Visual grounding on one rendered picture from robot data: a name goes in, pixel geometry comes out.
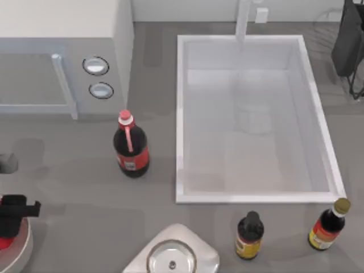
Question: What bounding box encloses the dark bottle with red cap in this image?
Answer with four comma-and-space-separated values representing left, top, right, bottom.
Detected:
113, 109, 151, 179

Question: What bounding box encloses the small microwave knob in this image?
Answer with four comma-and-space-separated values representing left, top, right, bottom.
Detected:
88, 81, 115, 100

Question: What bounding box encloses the large microwave knob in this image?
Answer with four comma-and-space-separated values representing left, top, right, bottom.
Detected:
81, 55, 110, 77

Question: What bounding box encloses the dark bottle with black cap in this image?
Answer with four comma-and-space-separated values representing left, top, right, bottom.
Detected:
235, 210, 265, 260

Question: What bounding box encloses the tall white tap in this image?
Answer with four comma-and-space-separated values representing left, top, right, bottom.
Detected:
234, 0, 264, 52

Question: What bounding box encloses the white sink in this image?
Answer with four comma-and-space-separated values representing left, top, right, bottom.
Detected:
174, 34, 348, 205

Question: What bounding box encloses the microwave glass door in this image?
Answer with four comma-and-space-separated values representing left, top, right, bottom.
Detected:
0, 45, 78, 120

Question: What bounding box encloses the dark bottle with gold cap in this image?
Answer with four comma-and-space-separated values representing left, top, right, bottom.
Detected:
308, 197, 351, 251

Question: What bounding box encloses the pale microwave oven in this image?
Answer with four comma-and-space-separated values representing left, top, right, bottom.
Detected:
0, 0, 135, 122

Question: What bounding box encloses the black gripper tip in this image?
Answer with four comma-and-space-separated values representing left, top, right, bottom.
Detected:
0, 194, 42, 239

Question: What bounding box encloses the black folding stand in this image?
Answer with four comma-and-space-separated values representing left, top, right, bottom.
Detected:
330, 0, 364, 101

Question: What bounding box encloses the pale microwave door handle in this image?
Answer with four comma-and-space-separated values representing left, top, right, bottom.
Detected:
51, 53, 78, 121

